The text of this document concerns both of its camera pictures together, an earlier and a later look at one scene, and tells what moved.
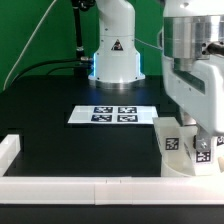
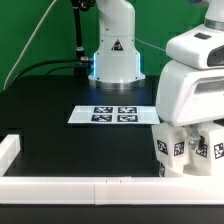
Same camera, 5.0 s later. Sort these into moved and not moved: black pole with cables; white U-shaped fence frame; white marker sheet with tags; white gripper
Moved: white gripper
Not moved: black pole with cables; white U-shaped fence frame; white marker sheet with tags
